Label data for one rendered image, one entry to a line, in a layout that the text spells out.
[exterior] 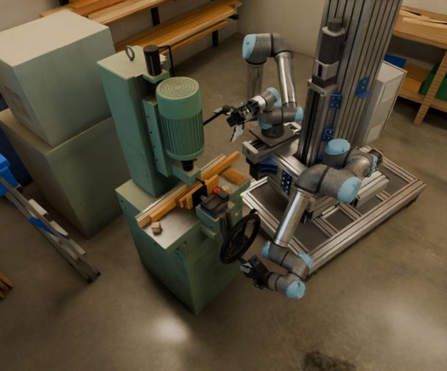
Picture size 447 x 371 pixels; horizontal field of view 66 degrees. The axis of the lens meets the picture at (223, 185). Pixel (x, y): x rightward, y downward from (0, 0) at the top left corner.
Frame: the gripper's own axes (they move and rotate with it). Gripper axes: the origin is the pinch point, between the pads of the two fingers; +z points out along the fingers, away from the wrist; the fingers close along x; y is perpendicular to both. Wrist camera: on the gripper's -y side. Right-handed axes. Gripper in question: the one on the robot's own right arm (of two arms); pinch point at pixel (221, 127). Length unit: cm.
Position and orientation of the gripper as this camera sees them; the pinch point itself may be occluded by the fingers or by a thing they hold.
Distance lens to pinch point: 152.1
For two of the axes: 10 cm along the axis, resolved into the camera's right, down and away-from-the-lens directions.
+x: 5.1, 8.4, 2.0
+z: -6.9, 5.3, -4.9
